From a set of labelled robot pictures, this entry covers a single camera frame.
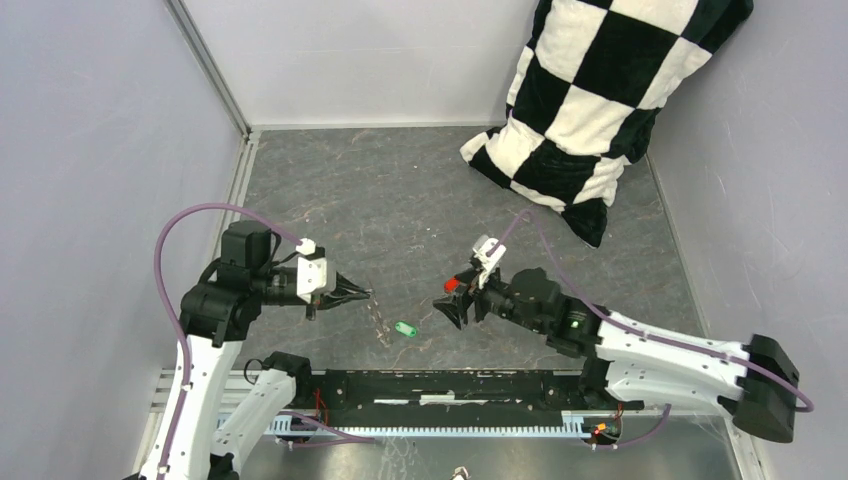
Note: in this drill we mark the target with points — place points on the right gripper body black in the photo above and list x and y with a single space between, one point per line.
495 297

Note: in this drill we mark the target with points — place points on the black white checkered blanket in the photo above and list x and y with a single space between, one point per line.
588 87

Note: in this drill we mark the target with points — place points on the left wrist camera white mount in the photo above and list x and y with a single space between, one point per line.
308 251

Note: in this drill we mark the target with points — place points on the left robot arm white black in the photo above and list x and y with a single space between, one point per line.
215 316

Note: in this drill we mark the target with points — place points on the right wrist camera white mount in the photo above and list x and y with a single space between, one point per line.
487 252

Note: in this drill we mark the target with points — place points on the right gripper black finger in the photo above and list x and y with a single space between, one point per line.
455 308
465 281

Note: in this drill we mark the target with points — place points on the red capped key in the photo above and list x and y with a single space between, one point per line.
451 285

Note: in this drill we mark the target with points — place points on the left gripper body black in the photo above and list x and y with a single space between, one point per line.
312 307

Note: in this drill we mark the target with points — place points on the aluminium corner frame post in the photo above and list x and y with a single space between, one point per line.
203 55

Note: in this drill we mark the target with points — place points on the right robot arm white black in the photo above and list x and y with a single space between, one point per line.
626 361

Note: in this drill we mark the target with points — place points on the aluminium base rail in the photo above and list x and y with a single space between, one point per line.
546 389

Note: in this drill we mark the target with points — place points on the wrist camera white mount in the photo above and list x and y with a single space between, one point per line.
487 252
308 251

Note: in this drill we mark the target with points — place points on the white toothed cable duct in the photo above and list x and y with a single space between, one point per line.
570 427

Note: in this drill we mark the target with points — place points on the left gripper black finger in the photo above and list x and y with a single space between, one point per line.
327 301
346 288

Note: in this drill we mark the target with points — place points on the green capped key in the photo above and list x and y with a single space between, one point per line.
406 329

